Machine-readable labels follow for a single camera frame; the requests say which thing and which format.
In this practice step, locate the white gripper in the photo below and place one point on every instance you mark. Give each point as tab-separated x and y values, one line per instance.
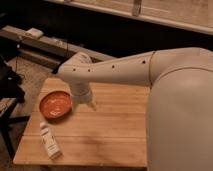
81	93

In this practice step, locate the white plastic bottle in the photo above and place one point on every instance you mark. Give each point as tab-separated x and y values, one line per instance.
50	144

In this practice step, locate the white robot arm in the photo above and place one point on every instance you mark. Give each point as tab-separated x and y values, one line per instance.
179	119

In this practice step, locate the orange ceramic bowl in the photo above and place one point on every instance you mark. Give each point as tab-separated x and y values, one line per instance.
55	104

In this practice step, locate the wooden table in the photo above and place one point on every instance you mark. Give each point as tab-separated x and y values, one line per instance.
112	134

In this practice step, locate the long wooden beam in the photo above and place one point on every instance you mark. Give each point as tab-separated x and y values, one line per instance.
48	44

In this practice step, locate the white box on ledge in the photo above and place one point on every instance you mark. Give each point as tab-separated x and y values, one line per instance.
35	33

